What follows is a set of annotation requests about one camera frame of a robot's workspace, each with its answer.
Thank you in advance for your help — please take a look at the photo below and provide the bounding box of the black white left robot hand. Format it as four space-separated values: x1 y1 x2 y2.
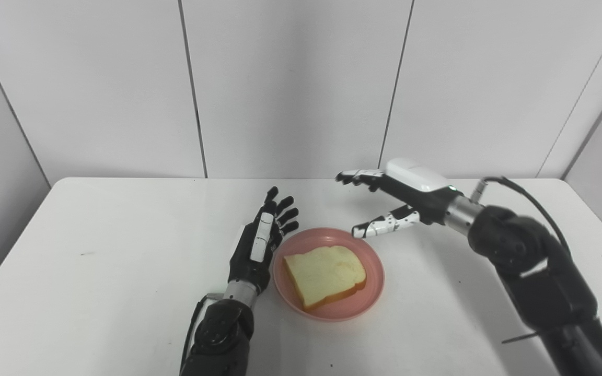
227 186 300 295

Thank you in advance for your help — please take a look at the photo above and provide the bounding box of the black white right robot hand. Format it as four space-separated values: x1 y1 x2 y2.
335 158 464 240

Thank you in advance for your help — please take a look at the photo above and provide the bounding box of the slice of white bread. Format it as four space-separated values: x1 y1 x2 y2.
283 245 368 313

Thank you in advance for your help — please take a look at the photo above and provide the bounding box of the pink round plate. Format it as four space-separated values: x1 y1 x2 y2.
272 227 386 323

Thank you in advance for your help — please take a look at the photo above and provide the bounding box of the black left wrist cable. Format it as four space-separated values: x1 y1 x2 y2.
179 293 224 376

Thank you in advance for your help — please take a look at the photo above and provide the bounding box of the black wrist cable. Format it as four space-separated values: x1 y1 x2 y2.
470 176 574 257
179 293 224 376

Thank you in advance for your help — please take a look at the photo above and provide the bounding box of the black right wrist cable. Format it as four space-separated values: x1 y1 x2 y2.
470 176 574 257

